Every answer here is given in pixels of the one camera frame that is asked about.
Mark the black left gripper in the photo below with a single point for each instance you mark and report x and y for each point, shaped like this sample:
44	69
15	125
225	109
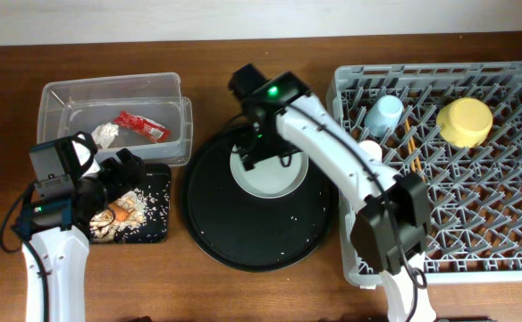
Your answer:
132	166

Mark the round black tray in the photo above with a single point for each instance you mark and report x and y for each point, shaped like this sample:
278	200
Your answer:
245	232

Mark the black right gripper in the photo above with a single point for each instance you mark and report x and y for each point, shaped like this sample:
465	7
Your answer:
254	149

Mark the grey round plate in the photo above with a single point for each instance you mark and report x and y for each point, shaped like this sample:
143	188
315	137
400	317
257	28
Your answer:
269	179

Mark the grey plastic dishwasher rack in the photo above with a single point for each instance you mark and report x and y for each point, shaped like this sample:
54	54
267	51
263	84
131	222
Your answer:
476	193

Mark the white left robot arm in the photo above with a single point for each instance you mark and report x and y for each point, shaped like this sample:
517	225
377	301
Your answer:
55	211

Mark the pink plastic cup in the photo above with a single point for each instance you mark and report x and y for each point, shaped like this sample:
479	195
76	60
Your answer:
372	148

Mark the light blue plastic cup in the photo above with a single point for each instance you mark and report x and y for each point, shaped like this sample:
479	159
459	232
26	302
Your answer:
384	115

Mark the black rectangular tray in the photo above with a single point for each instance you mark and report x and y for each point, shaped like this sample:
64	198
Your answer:
156	188

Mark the food scraps pile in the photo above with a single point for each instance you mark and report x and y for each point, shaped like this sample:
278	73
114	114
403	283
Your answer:
103	226

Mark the white tissue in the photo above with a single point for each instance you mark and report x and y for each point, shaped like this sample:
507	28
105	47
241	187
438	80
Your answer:
105	134

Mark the clear plastic storage bin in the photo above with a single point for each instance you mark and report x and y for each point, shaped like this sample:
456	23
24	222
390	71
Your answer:
81	105

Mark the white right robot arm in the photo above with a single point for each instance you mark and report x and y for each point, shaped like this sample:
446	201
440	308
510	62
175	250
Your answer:
393	211

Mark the red snack wrapper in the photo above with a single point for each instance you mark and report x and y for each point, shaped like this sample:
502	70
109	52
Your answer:
151	130

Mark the orange carrot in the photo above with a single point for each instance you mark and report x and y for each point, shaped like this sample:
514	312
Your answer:
121	214

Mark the yellow plastic bowl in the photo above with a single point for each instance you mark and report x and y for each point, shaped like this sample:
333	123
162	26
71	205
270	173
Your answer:
465	122

